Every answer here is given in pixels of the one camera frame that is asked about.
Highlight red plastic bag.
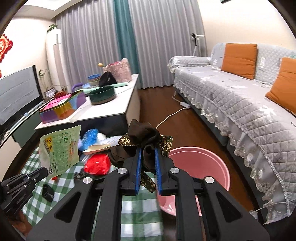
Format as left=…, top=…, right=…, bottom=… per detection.
left=84, top=153, right=111, bottom=176

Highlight white coffee table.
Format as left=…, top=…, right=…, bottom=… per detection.
left=35, top=74, right=140, bottom=136

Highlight dark green round tin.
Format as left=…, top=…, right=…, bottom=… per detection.
left=89, top=85, right=116, bottom=105

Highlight colourful gift box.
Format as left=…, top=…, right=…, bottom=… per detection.
left=39, top=90, right=86, bottom=123

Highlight teal curtain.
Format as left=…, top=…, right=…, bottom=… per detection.
left=113, top=0, right=140, bottom=74

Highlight brown floral cloth scrap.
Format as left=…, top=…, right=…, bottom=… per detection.
left=107, top=119, right=173, bottom=193

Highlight tv cabinet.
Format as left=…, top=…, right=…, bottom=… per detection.
left=1, top=98, right=45, bottom=180

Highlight potted bamboo plant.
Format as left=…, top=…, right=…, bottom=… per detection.
left=38, top=69, right=49, bottom=91

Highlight white standing air conditioner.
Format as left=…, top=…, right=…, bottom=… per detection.
left=46, top=28, right=71, bottom=91

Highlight white power strip cable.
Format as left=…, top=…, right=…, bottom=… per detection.
left=155, top=91, right=191, bottom=129

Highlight blue plastic bag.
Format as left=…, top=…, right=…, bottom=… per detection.
left=78, top=128, right=98, bottom=152

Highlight small black object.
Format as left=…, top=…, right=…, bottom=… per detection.
left=42, top=184, right=54, bottom=202

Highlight orange cushion near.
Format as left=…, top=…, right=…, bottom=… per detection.
left=265, top=58, right=296, bottom=115

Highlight pink woven basket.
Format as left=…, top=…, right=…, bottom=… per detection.
left=103, top=58, right=132, bottom=83

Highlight grey quilted sofa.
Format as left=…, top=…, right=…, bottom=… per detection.
left=168, top=43, right=295, bottom=224

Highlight red chinese knot decoration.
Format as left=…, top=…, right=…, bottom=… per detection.
left=0, top=34, right=13, bottom=63

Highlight stacked blue bowls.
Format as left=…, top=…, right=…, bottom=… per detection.
left=87, top=74, right=101, bottom=86

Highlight pink plastic trash bin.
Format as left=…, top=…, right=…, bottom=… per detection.
left=156, top=146, right=231, bottom=217

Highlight orange cushion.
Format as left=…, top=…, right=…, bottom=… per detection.
left=221, top=43, right=258, bottom=80
left=265, top=58, right=296, bottom=115

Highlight photo frame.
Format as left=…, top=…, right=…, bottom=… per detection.
left=45, top=88, right=56, bottom=99

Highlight black cap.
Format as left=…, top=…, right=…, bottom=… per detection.
left=99, top=71, right=117, bottom=87

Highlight grey curtains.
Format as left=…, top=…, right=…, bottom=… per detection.
left=56, top=1, right=207, bottom=88

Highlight white floor lamp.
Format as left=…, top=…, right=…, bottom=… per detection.
left=191, top=33, right=205, bottom=56

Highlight orange cushion far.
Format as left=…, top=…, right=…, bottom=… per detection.
left=221, top=43, right=258, bottom=80

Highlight green snack bag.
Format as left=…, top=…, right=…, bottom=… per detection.
left=39, top=126, right=81, bottom=178

